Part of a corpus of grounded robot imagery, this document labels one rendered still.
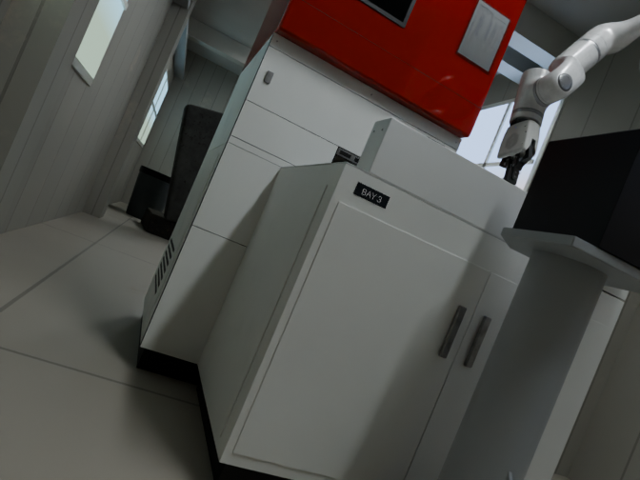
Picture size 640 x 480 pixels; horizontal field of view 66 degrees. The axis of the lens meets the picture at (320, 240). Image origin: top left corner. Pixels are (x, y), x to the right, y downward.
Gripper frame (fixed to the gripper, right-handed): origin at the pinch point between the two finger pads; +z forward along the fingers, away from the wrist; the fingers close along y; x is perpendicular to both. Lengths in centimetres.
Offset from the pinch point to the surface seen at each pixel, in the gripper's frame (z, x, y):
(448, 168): 8.1, -21.2, 2.9
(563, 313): 36.2, 1.8, 24.4
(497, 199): 9.1, -4.4, 2.6
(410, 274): 35.2, -19.6, -2.6
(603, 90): -177, 171, -138
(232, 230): 31, -53, -66
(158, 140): -195, -103, -798
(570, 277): 28.7, 0.5, 25.2
